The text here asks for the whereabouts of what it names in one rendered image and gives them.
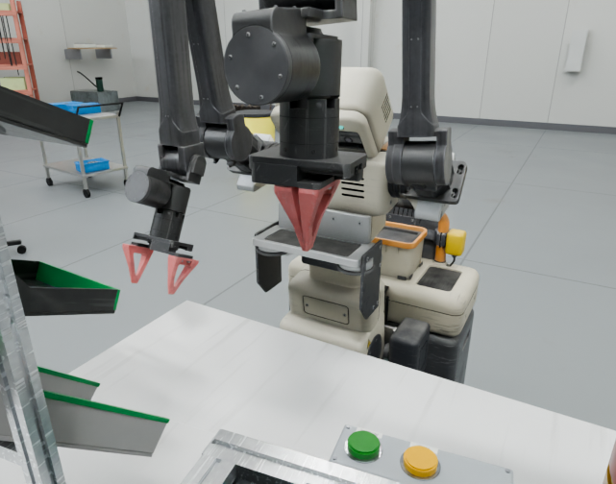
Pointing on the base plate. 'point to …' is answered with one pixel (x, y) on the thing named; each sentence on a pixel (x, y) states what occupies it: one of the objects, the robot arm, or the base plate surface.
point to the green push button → (363, 445)
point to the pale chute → (77, 416)
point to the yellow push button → (420, 461)
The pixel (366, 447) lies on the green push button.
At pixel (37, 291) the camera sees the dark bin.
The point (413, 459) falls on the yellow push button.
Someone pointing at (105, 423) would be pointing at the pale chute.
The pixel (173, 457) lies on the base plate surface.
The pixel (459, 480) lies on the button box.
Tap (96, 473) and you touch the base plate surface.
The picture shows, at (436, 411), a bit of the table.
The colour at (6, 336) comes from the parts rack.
